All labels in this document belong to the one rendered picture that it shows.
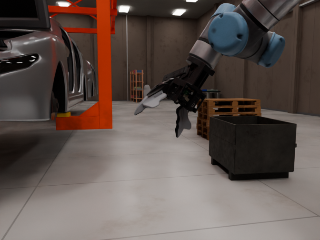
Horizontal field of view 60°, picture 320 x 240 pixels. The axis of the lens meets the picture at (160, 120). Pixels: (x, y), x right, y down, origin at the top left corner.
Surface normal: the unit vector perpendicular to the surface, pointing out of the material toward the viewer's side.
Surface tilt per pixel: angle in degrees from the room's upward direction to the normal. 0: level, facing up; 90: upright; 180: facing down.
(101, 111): 90
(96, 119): 90
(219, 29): 90
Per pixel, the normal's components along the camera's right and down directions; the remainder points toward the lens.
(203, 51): -0.22, -0.04
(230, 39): -0.61, 0.11
